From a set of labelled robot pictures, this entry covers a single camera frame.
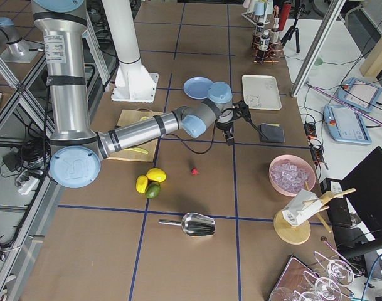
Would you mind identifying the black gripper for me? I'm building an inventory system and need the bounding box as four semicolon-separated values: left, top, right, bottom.
215;100;251;146

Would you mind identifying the light blue plate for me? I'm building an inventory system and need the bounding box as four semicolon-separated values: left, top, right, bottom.
183;77;213;100

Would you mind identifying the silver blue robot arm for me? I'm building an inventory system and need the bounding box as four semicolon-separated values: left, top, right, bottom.
0;17;38;63
32;1;250;188

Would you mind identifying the dark folded cloth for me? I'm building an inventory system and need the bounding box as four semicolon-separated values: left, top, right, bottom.
258;123;285;143

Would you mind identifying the cream rectangular tray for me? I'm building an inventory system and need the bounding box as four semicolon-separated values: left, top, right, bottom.
241;75;282;111

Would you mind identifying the pink bowl with ice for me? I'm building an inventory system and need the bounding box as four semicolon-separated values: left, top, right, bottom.
268;154;316;196

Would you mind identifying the yellow lemon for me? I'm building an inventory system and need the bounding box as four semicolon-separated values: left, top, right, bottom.
146;167;167;182
135;175;149;194

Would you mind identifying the wooden cutting board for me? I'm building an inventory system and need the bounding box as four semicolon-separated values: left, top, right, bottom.
109;109;162;162

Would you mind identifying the green lime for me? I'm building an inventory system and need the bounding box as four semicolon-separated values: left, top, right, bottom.
145;182;161;199

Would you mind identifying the metal scoop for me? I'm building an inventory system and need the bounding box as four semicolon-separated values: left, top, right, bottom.
159;213;216;237

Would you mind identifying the white paper carton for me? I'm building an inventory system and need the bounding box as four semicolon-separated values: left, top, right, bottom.
282;189;322;226

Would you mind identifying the dark drink bottle front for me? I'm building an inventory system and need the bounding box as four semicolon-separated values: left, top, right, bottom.
258;30;270;51

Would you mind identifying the dark drink bottle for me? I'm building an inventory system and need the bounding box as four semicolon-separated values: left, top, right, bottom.
258;30;270;51
253;21;265;44
270;18;279;43

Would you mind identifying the dark drink bottle middle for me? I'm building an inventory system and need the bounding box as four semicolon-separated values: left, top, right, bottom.
253;21;265;44

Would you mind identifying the dark drink bottle back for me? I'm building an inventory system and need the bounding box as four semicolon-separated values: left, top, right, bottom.
270;18;279;43

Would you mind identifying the wooden stand with round base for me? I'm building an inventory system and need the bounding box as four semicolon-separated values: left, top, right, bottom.
273;188;356;245

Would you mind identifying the near blue teach pendant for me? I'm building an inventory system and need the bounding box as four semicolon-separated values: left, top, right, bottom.
323;105;372;145

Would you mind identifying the blue teach pendant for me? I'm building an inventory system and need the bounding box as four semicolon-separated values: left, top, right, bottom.
323;105;372;145
336;77;382;113

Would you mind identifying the mint green bowl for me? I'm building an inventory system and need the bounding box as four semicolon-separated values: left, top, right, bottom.
312;56;324;70

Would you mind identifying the blue plastic cup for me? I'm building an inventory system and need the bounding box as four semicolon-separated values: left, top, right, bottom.
254;0;272;16

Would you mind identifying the far blue teach pendant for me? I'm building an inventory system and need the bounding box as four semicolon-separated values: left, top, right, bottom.
336;77;382;113

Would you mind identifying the red cylinder tube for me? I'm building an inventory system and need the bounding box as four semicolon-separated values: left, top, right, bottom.
278;1;292;31

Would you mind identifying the black monitor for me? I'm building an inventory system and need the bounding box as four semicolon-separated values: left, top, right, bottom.
341;146;382;259

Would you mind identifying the wine glass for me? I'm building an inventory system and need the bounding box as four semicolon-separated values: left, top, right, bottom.
303;270;354;300
269;287;305;301
312;240;363;287

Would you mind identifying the copper wire bottle rack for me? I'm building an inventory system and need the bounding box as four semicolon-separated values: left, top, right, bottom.
252;6;285;65

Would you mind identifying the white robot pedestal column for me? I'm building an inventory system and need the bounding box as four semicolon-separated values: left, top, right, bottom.
102;0;159;103

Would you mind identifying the white wire cup basket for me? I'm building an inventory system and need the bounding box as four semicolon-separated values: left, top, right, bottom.
241;0;273;24

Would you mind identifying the aluminium frame post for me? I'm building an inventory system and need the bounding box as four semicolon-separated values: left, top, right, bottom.
290;0;345;97

